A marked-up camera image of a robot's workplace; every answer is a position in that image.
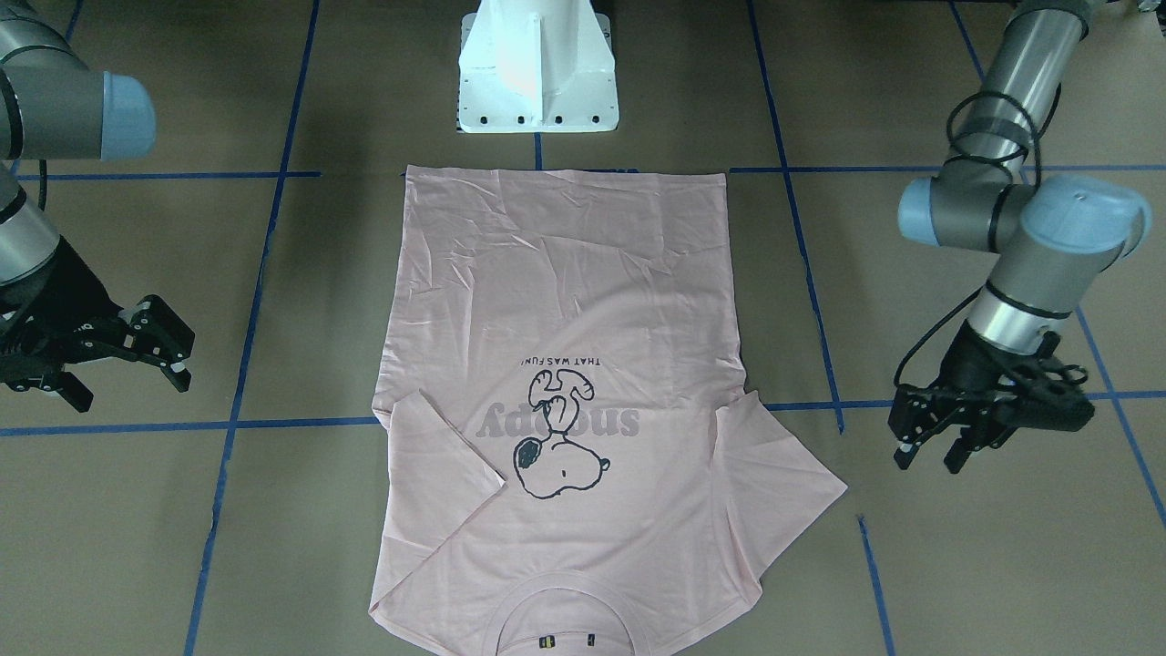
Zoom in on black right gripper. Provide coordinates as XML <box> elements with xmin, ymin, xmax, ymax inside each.
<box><xmin>1</xmin><ymin>240</ymin><xmax>196</xmax><ymax>414</ymax></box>

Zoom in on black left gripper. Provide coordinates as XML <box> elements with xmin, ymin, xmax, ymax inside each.
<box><xmin>888</xmin><ymin>323</ymin><xmax>1062</xmax><ymax>475</ymax></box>

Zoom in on pink Snoopy t-shirt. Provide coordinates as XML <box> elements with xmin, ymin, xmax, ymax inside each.
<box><xmin>368</xmin><ymin>167</ymin><xmax>845</xmax><ymax>655</ymax></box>

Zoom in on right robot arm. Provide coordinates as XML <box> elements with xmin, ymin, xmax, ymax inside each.
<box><xmin>1</xmin><ymin>1</ymin><xmax>195</xmax><ymax>414</ymax></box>

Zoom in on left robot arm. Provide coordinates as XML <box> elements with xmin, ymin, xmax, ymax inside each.
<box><xmin>888</xmin><ymin>1</ymin><xmax>1152</xmax><ymax>474</ymax></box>

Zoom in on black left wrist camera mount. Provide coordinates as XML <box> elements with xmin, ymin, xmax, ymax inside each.
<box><xmin>996</xmin><ymin>358</ymin><xmax>1095</xmax><ymax>432</ymax></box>

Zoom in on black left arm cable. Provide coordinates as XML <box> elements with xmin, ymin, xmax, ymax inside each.
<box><xmin>893</xmin><ymin>82</ymin><xmax>1089</xmax><ymax>393</ymax></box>

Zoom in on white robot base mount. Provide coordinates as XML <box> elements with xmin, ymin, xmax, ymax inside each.
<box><xmin>455</xmin><ymin>1</ymin><xmax>620</xmax><ymax>134</ymax></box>

